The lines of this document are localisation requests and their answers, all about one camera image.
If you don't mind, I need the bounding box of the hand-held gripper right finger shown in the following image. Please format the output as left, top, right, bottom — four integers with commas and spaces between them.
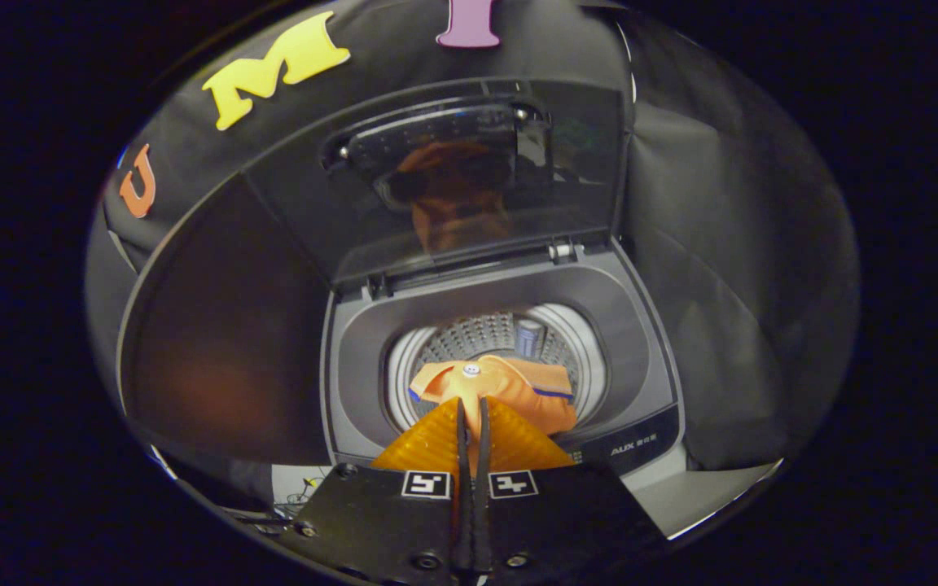
473, 396, 669, 586

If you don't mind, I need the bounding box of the grey washing machine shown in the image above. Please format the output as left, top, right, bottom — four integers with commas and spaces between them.
318, 236, 690, 489

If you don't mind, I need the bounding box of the yellow polo shirt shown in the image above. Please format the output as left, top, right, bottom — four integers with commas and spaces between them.
408, 356, 577, 436

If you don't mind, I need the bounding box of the dark washing machine lid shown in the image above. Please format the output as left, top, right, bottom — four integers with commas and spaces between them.
241, 77, 629, 286

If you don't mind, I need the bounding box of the grey cabinet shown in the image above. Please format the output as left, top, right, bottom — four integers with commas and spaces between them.
115, 171, 333, 509

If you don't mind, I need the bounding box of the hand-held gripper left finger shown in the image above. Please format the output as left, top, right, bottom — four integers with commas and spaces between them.
278, 396, 471, 586

